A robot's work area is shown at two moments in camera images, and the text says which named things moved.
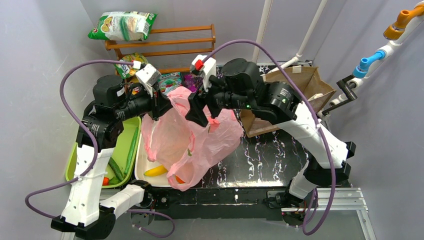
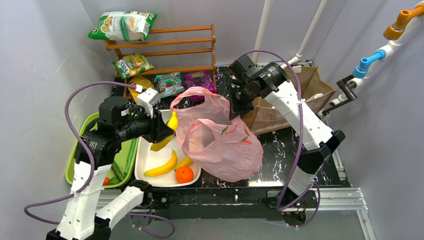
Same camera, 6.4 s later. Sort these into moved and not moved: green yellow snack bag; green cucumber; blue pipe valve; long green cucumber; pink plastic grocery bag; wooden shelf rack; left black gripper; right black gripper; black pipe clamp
Moved: left black gripper; pink plastic grocery bag; right black gripper
Not moved: green cucumber; blue pipe valve; green yellow snack bag; black pipe clamp; long green cucumber; wooden shelf rack
